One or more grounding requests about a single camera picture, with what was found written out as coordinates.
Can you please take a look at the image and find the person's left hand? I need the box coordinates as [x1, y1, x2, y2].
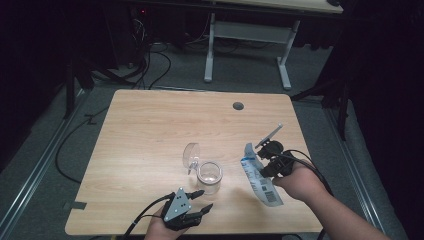
[143, 204, 188, 240]

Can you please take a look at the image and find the white-framed desk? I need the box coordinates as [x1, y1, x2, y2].
[203, 0, 344, 91]

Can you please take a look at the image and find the black metal stand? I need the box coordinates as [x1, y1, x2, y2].
[289, 74, 355, 142]
[62, 54, 136, 120]

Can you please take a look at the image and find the right hand-held gripper black cable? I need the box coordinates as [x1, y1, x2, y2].
[275, 149, 335, 240]

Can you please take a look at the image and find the clear glass jar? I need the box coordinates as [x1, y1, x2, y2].
[196, 161, 224, 196]

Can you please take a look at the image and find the left hand-held gripper black cable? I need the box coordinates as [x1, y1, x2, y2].
[122, 192, 176, 240]

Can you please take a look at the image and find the metal floor rail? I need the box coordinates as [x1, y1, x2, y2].
[0, 89, 92, 232]
[324, 106, 388, 234]

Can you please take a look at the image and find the long black floor cable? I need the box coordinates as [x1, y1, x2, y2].
[54, 105, 113, 185]

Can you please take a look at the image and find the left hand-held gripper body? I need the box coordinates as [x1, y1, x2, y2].
[161, 186, 203, 232]

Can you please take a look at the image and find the grey tape strip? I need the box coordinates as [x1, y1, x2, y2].
[63, 200, 88, 211]

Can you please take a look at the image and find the clear hinged jar lid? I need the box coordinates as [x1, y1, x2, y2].
[182, 142, 201, 176]

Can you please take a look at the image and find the white and blue packet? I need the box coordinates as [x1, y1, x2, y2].
[240, 142, 285, 208]

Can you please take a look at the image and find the bunch of black cables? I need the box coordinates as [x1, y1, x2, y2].
[128, 14, 173, 91]

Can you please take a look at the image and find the hand-held gripper black cable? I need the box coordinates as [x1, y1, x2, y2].
[275, 149, 335, 240]
[122, 192, 176, 240]

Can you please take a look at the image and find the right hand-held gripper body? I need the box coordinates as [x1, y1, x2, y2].
[254, 122, 297, 179]

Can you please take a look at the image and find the person's right hand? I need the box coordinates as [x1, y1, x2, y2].
[272, 165, 327, 203]

